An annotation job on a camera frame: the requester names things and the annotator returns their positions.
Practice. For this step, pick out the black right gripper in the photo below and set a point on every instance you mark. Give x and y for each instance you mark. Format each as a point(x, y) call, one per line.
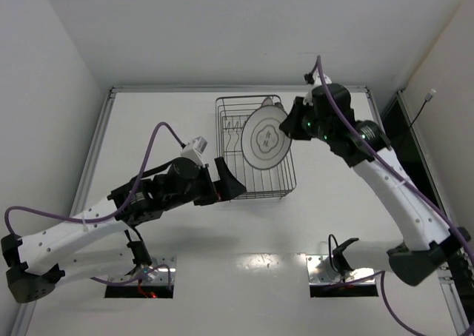
point(296, 115)

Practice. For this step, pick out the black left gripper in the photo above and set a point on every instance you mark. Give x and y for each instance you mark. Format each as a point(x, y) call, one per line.
point(210, 184)

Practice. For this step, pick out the white plate thin green rim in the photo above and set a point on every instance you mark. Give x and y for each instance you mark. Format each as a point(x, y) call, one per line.
point(263, 144)

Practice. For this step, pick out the orange sunburst plate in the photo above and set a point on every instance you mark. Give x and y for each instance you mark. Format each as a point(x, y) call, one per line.
point(268, 101)

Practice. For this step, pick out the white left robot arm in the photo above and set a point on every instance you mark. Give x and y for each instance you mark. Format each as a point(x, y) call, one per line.
point(38, 263)

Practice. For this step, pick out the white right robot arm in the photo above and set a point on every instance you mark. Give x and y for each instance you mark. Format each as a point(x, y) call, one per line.
point(429, 238)

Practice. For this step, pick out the grey wire dish rack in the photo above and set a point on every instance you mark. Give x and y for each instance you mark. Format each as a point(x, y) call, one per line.
point(231, 114)

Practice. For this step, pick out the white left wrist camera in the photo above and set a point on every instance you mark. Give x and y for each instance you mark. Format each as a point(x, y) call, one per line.
point(194, 151)

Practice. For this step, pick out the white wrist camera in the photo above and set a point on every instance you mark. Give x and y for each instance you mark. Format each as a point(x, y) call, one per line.
point(194, 151)
point(313, 80)

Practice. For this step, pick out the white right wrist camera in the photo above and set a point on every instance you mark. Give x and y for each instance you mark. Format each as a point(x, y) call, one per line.
point(313, 80)

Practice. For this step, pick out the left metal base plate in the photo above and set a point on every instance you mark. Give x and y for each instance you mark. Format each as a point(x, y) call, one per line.
point(161, 272)

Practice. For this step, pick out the metal base plate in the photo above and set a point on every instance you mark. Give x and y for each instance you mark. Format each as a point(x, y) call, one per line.
point(161, 272)
point(320, 273)

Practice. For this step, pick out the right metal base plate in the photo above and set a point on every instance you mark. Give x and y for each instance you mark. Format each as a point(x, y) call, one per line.
point(320, 273)

